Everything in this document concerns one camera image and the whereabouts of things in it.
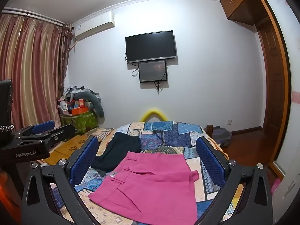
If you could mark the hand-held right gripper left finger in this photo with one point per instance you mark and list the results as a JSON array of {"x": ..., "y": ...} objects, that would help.
[{"x": 85, "y": 159}]

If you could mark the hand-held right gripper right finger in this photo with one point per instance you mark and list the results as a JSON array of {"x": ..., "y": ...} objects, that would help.
[{"x": 209, "y": 161}]

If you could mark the pink pants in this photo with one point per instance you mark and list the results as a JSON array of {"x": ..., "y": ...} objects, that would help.
[{"x": 150, "y": 187}]

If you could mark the wooden overhead cabinet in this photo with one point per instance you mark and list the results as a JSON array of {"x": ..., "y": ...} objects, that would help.
[{"x": 241, "y": 2}]

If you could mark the pink cloth item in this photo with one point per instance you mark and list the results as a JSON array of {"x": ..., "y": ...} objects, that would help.
[{"x": 276, "y": 186}]

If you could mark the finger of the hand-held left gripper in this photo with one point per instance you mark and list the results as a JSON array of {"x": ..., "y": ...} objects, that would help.
[
  {"x": 62, "y": 133},
  {"x": 43, "y": 126}
]

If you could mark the black wall television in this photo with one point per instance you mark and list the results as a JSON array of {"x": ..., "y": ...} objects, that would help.
[{"x": 150, "y": 45}]

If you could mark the dark navy pants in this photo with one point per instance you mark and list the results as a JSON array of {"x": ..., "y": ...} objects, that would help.
[{"x": 119, "y": 150}]

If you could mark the grey backpack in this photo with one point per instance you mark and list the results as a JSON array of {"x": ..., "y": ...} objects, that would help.
[{"x": 221, "y": 136}]

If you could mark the wooden bed post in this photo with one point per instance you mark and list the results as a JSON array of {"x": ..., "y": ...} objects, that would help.
[{"x": 210, "y": 131}]

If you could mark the yellow foam tube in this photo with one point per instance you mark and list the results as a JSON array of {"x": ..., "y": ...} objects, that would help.
[{"x": 153, "y": 113}]

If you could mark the orange box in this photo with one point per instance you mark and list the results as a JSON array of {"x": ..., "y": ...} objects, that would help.
[{"x": 79, "y": 110}]

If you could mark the pile of clothes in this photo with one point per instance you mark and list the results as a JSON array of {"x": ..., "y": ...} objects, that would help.
[{"x": 70, "y": 93}]

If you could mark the striped pink curtain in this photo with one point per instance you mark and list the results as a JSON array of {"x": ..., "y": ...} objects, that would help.
[{"x": 32, "y": 75}]

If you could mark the small black wall monitor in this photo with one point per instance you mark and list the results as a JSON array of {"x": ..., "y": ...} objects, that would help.
[{"x": 152, "y": 71}]

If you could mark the white air conditioner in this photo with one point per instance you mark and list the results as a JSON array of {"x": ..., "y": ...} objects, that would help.
[{"x": 93, "y": 25}]

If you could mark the person's left forearm orange sleeve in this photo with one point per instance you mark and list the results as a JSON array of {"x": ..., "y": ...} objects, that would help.
[{"x": 7, "y": 192}]

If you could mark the patchwork printed blanket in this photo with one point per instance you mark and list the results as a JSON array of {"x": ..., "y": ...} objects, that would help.
[{"x": 168, "y": 136}]

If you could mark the grey long cushion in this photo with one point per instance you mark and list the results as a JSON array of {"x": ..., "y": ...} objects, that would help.
[{"x": 97, "y": 105}]

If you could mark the yellow flower floor mat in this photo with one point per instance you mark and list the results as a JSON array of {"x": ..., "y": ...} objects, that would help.
[{"x": 68, "y": 148}]

